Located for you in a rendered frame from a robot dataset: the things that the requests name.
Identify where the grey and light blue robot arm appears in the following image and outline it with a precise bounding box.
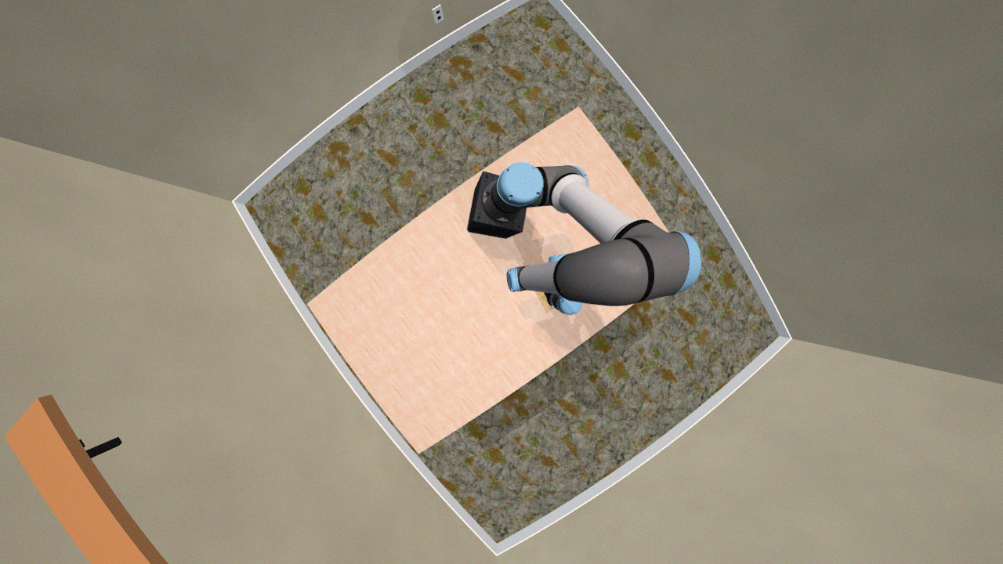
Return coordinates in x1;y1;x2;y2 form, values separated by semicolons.
482;162;702;315

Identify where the tan translucent mat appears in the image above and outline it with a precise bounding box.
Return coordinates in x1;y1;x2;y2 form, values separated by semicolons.
535;291;554;312

